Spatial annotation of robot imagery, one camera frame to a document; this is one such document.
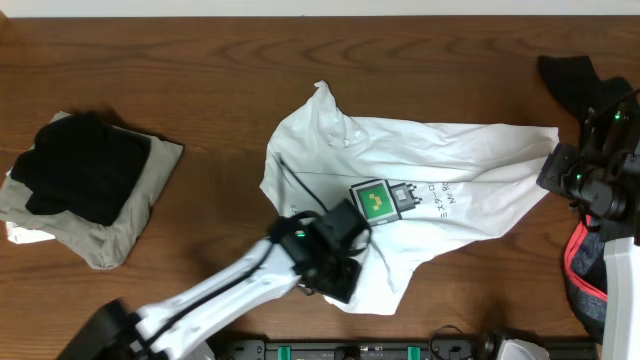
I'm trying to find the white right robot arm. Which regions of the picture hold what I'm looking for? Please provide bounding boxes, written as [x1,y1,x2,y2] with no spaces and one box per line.
[536,89,639,360]

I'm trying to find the folded white garment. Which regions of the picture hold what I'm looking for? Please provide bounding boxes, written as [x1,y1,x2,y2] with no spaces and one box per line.
[3,168,55,244]

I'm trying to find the grey red-trimmed garment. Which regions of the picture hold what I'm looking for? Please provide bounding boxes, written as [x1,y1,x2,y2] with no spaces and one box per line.
[563,222,608,344]

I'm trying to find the black garment at right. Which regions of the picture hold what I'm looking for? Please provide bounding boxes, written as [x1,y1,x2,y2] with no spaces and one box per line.
[537,56,632,121]

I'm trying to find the white printed t-shirt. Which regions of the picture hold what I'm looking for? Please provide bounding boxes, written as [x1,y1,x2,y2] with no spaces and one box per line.
[260,81,559,315]

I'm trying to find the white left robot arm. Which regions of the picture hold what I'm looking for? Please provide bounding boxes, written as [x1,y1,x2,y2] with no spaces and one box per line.
[59,204,371,360]

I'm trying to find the folded black garment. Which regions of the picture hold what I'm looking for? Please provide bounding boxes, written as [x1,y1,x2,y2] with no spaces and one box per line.
[11,111,151,226]

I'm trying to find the folded beige garment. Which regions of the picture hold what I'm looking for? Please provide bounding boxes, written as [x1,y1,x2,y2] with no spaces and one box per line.
[1,112,183,270]

